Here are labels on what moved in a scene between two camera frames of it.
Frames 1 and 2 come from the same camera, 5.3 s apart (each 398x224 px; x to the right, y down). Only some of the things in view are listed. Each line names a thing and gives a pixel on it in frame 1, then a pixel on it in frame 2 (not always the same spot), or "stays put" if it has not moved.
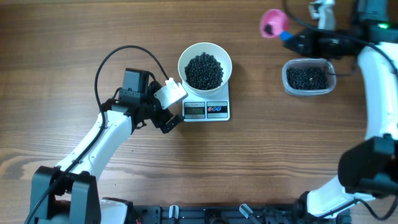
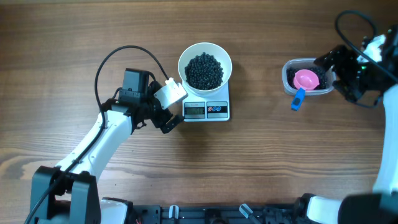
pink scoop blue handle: (273, 23) to (305, 79)
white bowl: (204, 68) stays put
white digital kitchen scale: (215, 108) stays put
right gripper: (311, 47) to (349, 56)
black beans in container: (307, 78) stays put
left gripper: (165, 115) stays put
